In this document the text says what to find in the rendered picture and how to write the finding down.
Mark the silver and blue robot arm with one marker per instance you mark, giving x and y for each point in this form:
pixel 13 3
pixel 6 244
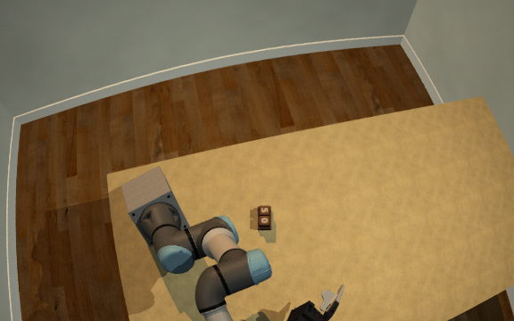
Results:
pixel 177 252

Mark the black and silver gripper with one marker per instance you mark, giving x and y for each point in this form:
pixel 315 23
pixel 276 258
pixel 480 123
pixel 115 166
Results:
pixel 308 312

